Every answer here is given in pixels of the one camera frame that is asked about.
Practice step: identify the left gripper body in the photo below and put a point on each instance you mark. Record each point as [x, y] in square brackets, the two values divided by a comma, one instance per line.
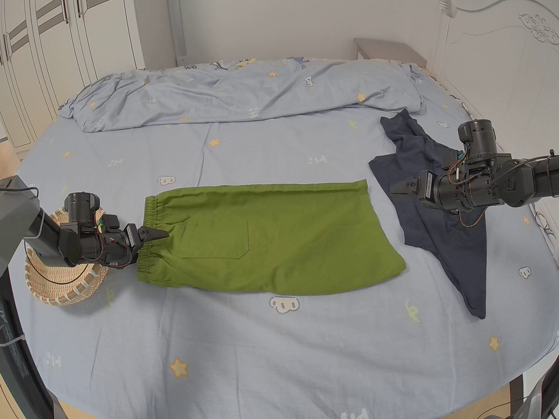
[115, 249]

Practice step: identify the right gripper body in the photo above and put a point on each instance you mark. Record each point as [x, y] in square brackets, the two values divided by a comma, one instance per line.
[441, 190]

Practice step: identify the green shorts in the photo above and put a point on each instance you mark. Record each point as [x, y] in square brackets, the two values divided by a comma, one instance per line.
[270, 234]

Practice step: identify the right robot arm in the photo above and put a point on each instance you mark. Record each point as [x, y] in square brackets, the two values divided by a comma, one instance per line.
[524, 181]

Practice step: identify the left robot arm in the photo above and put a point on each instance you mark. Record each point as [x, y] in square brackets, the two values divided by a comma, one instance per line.
[17, 216]

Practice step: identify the round woven basket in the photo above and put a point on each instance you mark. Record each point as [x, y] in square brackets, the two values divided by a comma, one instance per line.
[48, 282]

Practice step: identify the dark blue garment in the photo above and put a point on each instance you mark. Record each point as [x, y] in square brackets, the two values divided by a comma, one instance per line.
[463, 269]

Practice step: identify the bed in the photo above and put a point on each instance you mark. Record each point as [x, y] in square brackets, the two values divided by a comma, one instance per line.
[284, 146]

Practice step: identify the grey bedside table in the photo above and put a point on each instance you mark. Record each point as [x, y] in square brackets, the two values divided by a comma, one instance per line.
[384, 48]

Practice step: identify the pale blue quilt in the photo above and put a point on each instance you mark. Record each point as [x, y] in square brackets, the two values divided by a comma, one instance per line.
[218, 98]

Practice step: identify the white wardrobe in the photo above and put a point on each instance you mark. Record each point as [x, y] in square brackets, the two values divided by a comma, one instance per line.
[43, 59]

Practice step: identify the white vertical pipe cover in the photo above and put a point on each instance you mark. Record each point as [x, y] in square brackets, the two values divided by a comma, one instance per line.
[178, 15]

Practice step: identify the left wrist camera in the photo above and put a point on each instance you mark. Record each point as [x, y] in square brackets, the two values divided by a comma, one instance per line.
[111, 224]

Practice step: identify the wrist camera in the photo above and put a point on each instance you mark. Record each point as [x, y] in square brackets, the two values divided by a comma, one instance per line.
[452, 160]
[111, 224]

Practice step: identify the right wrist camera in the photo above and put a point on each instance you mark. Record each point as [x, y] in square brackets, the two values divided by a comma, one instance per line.
[452, 160]

